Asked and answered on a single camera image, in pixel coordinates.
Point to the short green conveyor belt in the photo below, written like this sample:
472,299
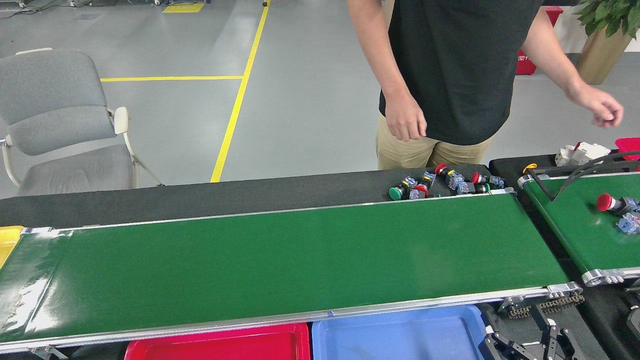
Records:
575,225

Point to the person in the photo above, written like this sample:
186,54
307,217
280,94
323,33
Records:
450,75

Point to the person's right hand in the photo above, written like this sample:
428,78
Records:
402,115

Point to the tan plant pot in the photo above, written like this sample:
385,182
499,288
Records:
600,55

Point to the red plastic tray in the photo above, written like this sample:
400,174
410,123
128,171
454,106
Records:
215,345

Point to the yellow plastic tray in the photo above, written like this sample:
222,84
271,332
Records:
7,242

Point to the long green conveyor belt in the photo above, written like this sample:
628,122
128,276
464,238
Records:
300,260

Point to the person's right forearm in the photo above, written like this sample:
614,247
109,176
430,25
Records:
382,55

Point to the grey padded chair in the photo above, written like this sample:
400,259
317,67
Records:
55,100

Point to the blue plastic tray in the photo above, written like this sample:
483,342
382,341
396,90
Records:
400,335

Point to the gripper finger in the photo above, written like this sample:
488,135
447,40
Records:
550,340
500,347

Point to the person's left hand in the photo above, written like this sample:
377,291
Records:
600,102

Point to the person's left forearm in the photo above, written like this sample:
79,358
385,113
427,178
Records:
547,50

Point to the black conveyor guide frame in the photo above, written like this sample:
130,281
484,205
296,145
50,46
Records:
540,185

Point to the red plastic box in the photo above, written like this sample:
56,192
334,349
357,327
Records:
627,147

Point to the red storage crate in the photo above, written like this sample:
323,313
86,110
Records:
525,65

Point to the green leafy plant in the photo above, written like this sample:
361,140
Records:
610,15

